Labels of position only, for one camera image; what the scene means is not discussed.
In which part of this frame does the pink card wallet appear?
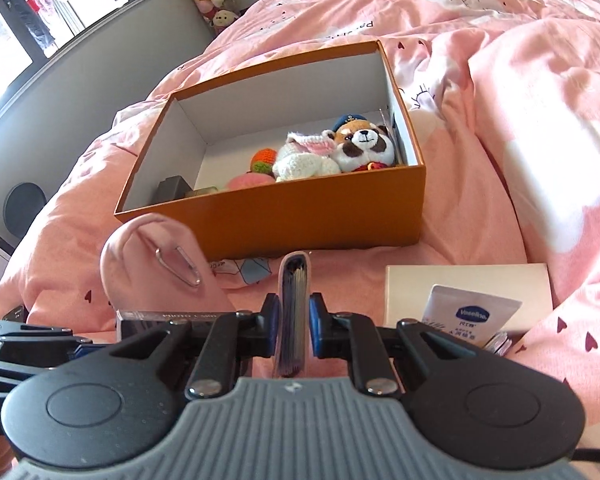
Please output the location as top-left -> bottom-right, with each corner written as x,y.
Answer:
275,252 -> 314,380

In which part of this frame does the small grey box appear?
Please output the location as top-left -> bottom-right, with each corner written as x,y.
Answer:
156,175 -> 197,206

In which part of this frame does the pink green fluffy plush ball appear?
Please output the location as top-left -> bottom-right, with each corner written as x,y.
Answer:
227,172 -> 276,192

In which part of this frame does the small silver metal object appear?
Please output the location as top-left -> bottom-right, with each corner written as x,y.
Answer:
484,332 -> 512,357

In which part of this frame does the beige flat box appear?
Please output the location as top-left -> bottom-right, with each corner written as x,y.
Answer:
384,262 -> 552,346

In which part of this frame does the metal paper clip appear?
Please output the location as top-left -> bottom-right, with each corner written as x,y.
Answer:
155,246 -> 202,289

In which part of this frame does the orange cardboard box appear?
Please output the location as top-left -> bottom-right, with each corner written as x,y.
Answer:
114,39 -> 427,261

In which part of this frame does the white hand cream tube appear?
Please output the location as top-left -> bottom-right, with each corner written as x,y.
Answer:
420,284 -> 524,349

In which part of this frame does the clear card box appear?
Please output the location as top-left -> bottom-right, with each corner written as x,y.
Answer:
116,309 -> 231,341

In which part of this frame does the clear plastic packet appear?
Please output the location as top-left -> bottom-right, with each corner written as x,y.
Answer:
379,106 -> 400,139

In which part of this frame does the geometric patterned packet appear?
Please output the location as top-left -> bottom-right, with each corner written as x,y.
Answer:
207,257 -> 274,289

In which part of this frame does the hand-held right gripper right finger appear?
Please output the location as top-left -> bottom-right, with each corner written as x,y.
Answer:
308,293 -> 497,398

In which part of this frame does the pink printed blanket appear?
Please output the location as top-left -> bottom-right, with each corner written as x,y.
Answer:
0,0 -> 600,480

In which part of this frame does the red panda plush toy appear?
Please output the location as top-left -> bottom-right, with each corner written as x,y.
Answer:
332,115 -> 399,174

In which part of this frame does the white pink crochet toy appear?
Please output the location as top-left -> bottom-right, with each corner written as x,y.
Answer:
272,130 -> 341,182

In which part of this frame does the dark round object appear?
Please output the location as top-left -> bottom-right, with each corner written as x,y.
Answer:
2,182 -> 49,236

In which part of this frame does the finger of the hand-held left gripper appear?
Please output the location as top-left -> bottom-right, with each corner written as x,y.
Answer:
0,355 -> 57,397
0,317 -> 94,359

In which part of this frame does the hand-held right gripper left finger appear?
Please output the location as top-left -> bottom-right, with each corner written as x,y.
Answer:
80,292 -> 282,402

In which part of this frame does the orange crochet ball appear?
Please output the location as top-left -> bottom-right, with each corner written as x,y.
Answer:
250,147 -> 280,177

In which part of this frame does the pink fabric pouch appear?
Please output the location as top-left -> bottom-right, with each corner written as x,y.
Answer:
100,212 -> 237,321

